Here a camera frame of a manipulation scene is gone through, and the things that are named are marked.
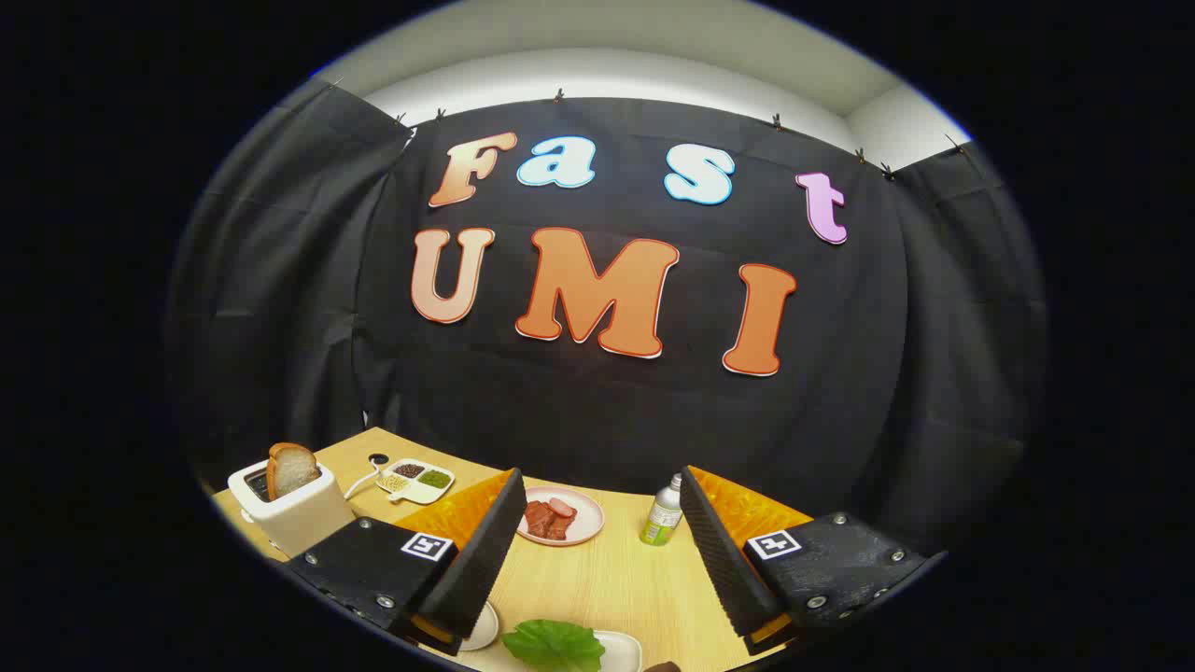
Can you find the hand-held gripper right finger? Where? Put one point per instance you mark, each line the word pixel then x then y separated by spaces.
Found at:
pixel 724 560

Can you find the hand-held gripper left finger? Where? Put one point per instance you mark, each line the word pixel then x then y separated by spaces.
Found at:
pixel 485 560

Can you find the green lettuce leaf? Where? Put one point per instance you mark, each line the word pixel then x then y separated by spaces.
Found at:
pixel 555 644

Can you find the toasted bread slice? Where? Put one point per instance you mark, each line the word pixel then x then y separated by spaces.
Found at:
pixel 291 469

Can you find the brown meat slices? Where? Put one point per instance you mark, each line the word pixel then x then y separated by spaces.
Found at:
pixel 540 519

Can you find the round white plate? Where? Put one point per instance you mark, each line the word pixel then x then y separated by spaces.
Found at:
pixel 481 630

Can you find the green label bottle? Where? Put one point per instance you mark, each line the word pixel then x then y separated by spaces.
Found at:
pixel 661 518

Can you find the red sausage slice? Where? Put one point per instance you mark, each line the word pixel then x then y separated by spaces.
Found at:
pixel 562 507

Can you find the white divided condiment dish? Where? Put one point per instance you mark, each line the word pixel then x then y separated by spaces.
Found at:
pixel 415 485

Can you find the pink plate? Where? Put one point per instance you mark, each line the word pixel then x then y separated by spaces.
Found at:
pixel 588 527

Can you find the square white plate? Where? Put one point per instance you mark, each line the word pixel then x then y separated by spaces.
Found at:
pixel 624 649

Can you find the white toaster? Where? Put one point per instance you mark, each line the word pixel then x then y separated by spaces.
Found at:
pixel 299 523

